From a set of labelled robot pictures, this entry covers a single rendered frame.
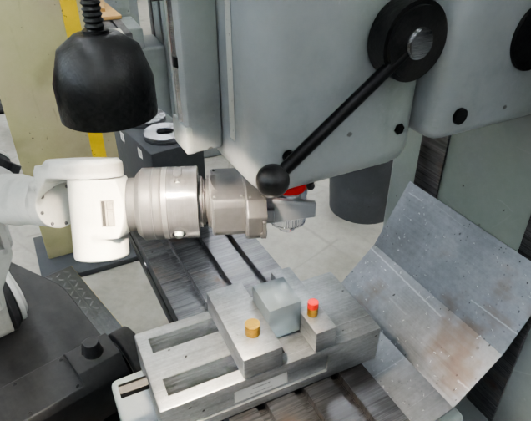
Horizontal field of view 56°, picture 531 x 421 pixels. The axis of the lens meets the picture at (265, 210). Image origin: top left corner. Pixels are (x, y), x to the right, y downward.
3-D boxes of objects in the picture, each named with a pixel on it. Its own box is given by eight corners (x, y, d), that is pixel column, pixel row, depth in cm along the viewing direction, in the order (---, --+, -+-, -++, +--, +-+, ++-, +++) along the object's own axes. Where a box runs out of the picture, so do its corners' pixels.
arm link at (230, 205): (268, 193, 54) (156, 198, 53) (267, 262, 60) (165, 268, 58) (258, 143, 65) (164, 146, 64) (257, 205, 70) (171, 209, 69)
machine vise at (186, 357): (165, 444, 69) (155, 393, 62) (139, 364, 80) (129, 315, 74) (376, 357, 81) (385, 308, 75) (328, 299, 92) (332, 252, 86)
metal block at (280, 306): (269, 341, 74) (269, 311, 71) (252, 314, 79) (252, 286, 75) (300, 329, 76) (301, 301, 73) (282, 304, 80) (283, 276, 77)
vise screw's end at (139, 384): (121, 401, 70) (119, 392, 69) (119, 391, 71) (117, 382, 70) (149, 390, 72) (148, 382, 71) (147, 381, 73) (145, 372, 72)
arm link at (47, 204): (88, 160, 55) (20, 159, 62) (94, 240, 56) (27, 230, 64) (134, 156, 60) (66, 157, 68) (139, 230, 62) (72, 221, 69)
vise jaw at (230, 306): (244, 380, 69) (243, 361, 67) (207, 310, 80) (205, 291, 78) (282, 365, 71) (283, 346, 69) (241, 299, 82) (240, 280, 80)
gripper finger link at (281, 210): (314, 217, 62) (264, 220, 61) (316, 195, 60) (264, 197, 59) (316, 225, 60) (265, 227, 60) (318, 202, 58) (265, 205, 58)
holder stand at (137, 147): (161, 230, 111) (149, 148, 100) (123, 188, 126) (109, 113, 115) (209, 212, 116) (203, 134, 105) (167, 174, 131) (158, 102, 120)
